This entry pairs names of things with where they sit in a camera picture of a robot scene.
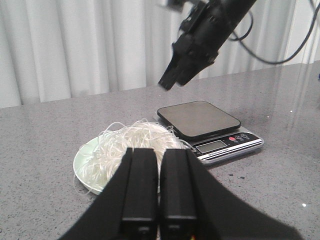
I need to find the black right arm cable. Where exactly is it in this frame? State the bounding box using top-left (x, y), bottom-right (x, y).
top-left (228, 0), bottom-right (320, 66)

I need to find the light green plate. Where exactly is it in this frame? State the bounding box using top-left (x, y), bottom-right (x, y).
top-left (72, 137), bottom-right (102, 195)

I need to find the black silver kitchen scale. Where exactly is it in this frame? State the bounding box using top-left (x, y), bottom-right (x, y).
top-left (157, 101), bottom-right (265, 165)

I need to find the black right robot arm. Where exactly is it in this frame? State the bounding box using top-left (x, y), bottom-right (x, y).
top-left (159, 0), bottom-right (301, 240)

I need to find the white vermicelli noodle bundle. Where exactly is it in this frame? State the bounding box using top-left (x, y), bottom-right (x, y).
top-left (80, 118), bottom-right (193, 191)

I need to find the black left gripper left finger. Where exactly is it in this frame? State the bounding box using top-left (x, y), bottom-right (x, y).
top-left (61, 147), bottom-right (158, 240)

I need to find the white pleated curtain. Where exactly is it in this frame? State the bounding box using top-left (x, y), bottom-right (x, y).
top-left (0, 0), bottom-right (318, 108)

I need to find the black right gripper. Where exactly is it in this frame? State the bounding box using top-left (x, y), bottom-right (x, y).
top-left (158, 0), bottom-right (233, 91)

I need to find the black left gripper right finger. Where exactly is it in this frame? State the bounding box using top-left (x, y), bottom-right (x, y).
top-left (160, 149), bottom-right (302, 240)

